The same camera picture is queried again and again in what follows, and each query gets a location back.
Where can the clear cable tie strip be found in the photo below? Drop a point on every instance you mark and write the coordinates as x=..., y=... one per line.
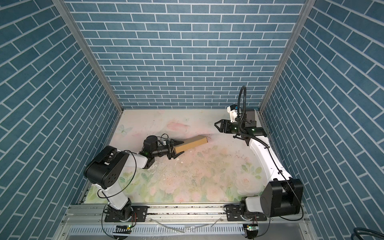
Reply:
x=184, y=229

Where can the aluminium front rail frame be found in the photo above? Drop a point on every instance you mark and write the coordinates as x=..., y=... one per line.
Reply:
x=276, y=228

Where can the right green circuit board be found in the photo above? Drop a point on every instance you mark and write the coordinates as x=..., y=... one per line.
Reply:
x=251, y=227

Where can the white slotted cable duct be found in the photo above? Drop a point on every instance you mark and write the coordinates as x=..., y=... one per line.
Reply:
x=156, y=230

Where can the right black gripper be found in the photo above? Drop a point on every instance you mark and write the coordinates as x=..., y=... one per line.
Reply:
x=226, y=124

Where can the brown cardboard paper box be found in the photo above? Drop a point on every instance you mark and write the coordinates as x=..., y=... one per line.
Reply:
x=191, y=143

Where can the floral table mat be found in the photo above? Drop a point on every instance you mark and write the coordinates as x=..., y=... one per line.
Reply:
x=224, y=169

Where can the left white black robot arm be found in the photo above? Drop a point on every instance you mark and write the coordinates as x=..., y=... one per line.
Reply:
x=105, y=170

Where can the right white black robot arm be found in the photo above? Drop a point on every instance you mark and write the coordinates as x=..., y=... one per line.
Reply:
x=282, y=196

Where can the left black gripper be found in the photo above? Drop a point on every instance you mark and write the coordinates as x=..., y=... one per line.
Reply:
x=169, y=151

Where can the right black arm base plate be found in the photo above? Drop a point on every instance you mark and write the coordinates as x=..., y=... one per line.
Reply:
x=236, y=213

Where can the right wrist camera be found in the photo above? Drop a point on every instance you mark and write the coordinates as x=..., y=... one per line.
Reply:
x=234, y=113

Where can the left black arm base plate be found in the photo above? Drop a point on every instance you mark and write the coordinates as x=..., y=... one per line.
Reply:
x=132, y=214

